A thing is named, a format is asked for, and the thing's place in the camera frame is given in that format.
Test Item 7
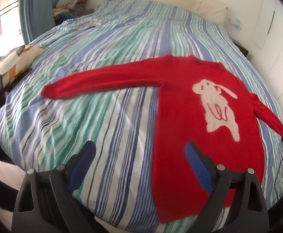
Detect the pile of clothes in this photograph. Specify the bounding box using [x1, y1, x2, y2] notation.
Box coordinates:
[52, 0, 88, 25]

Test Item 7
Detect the black cable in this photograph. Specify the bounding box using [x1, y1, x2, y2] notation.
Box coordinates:
[273, 154, 283, 199]

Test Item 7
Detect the striped blue green bedspread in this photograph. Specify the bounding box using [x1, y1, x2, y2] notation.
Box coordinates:
[0, 0, 283, 232]

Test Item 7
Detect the dark wooden nightstand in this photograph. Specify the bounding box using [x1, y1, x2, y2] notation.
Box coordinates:
[232, 39, 249, 57]

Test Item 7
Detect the blue curtain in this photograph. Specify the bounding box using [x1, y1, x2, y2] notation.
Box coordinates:
[19, 0, 58, 45]

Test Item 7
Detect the patterned cushion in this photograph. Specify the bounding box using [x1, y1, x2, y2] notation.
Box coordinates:
[0, 45, 44, 88]

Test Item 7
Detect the red sweater with white rabbit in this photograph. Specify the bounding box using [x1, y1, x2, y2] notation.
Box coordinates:
[41, 55, 283, 223]

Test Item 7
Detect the wall socket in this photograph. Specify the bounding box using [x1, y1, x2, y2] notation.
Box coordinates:
[229, 18, 242, 30]

